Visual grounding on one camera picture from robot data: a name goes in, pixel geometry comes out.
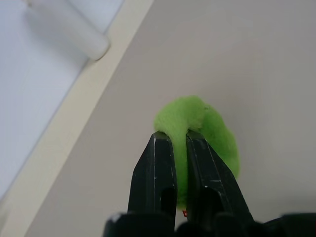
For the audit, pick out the white round table leg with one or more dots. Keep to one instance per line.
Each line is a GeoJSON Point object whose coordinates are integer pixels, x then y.
{"type": "Point", "coordinates": [74, 27]}

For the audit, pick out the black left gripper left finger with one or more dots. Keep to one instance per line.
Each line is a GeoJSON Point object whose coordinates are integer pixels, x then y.
{"type": "Point", "coordinates": [153, 177]}

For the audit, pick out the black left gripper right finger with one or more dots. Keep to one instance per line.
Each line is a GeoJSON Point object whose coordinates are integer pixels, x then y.
{"type": "Point", "coordinates": [209, 172]}

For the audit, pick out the green fuzzy pom-pom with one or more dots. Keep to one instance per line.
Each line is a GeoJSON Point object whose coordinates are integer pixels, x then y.
{"type": "Point", "coordinates": [182, 113]}

